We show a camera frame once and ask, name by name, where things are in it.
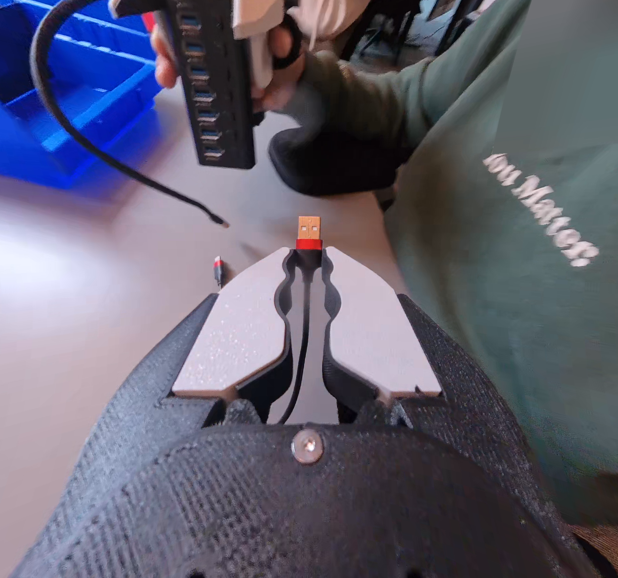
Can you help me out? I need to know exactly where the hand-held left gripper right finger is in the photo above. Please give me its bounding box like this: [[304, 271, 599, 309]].
[[321, 246, 443, 428]]

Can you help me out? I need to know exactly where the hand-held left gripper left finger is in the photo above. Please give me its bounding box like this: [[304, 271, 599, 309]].
[[171, 247, 296, 426]]

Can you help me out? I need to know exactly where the orange black USB cable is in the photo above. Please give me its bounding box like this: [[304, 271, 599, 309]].
[[29, 0, 230, 228]]

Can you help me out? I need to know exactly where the blue plastic bin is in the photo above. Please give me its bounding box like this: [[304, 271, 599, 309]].
[[0, 0, 162, 190]]

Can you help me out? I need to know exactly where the red black USB cable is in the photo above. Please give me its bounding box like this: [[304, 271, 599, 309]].
[[212, 216, 323, 425]]

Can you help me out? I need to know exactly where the black USB hub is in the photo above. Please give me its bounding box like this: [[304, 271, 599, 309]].
[[158, 0, 258, 170]]

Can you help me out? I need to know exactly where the person's right forearm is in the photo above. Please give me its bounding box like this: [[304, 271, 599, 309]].
[[290, 49, 464, 154]]

